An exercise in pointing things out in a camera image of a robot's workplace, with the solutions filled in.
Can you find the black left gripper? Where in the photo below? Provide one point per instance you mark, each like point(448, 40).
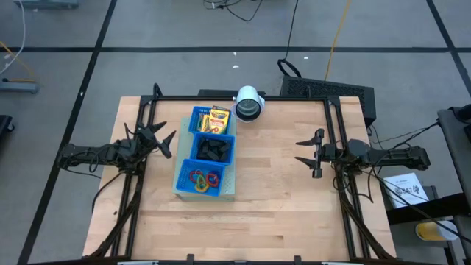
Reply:
point(149, 139)

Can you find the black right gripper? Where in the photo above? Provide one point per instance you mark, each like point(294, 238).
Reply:
point(318, 171)

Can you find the yellow green Crayola crayon box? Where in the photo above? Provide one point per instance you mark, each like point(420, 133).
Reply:
point(204, 123)
point(219, 119)

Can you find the orange spiral wrist coil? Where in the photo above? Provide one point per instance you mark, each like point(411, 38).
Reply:
point(191, 176)
point(217, 179)

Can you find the green spiral wrist coil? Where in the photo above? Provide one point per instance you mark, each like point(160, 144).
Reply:
point(199, 181)

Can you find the yellow spiral wrist coil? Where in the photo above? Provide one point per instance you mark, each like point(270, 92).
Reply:
point(201, 190)

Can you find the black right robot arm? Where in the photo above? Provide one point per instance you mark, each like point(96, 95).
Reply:
point(390, 156)

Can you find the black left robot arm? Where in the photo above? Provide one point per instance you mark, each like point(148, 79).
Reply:
point(92, 152)

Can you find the black perforated computer case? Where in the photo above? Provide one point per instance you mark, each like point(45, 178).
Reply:
point(324, 88)

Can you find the pale perforated metal shelf riser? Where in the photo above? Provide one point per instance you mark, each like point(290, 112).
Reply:
point(230, 184)

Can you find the white printed paper sheet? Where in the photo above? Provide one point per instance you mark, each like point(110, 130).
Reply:
point(404, 189)

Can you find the grey floor stand foot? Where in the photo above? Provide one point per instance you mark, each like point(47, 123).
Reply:
point(22, 87)

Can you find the yellow white container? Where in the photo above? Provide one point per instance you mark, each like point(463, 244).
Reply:
point(436, 231)

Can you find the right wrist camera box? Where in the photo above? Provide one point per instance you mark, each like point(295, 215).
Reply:
point(330, 151)

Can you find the black aluminium table frame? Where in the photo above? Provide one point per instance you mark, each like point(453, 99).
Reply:
point(294, 98)

